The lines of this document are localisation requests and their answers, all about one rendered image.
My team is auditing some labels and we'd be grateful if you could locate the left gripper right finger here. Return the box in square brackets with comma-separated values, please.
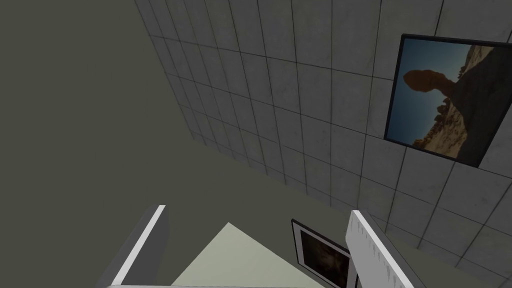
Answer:
[344, 209, 427, 288]

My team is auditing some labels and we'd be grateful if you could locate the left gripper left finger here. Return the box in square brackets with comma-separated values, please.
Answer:
[95, 204, 169, 288]

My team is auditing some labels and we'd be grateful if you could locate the framed dark picture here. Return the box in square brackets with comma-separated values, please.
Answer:
[290, 218, 360, 288]

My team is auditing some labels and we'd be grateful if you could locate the framed desert rock picture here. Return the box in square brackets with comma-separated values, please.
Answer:
[383, 33, 512, 169]

